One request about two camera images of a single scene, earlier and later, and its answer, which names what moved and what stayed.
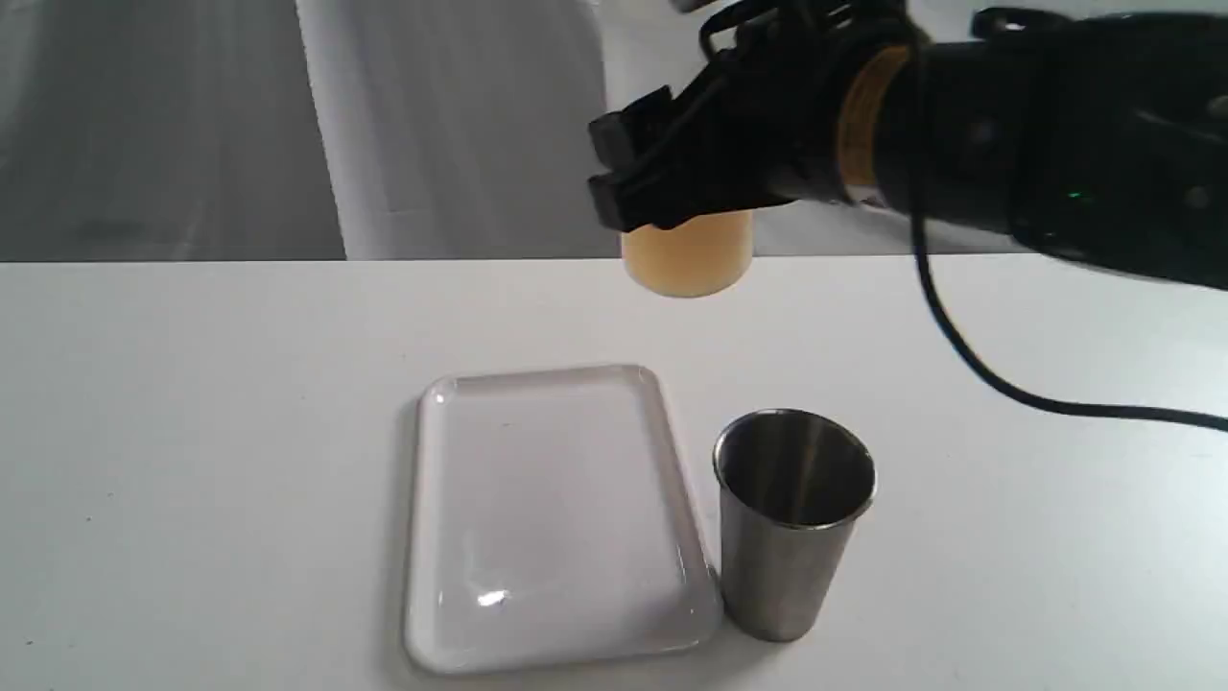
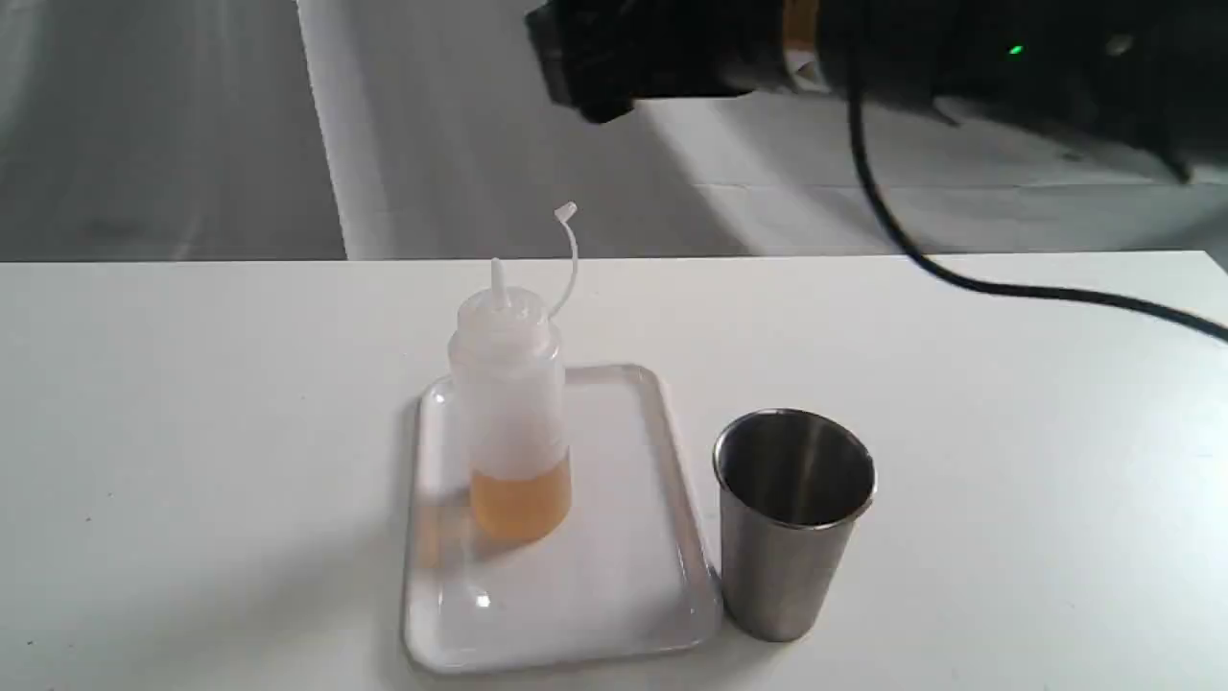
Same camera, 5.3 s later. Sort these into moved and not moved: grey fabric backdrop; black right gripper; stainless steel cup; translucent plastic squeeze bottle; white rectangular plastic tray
Moved: translucent plastic squeeze bottle; black right gripper
Not moved: grey fabric backdrop; white rectangular plastic tray; stainless steel cup
